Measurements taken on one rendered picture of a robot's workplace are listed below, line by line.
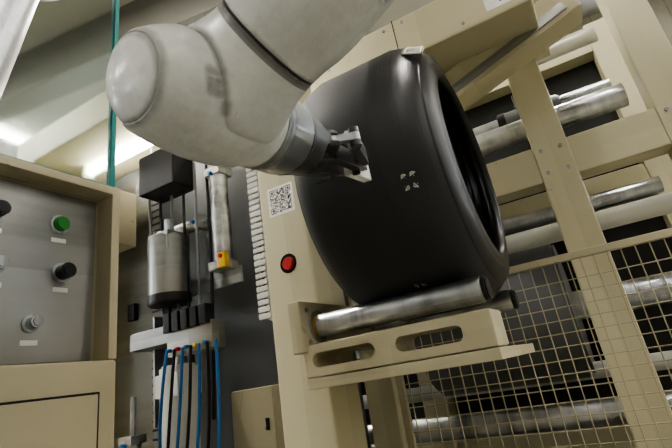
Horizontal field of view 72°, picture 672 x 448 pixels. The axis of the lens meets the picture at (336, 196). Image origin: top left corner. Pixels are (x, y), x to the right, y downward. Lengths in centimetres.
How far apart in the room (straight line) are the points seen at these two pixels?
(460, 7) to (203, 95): 116
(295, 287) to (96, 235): 45
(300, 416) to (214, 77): 81
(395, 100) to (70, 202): 72
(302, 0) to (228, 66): 8
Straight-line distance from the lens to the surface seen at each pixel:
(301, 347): 91
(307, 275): 105
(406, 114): 80
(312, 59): 39
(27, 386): 97
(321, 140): 53
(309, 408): 104
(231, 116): 38
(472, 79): 148
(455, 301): 83
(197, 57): 37
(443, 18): 146
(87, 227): 113
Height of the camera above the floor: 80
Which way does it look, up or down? 22 degrees up
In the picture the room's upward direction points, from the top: 9 degrees counter-clockwise
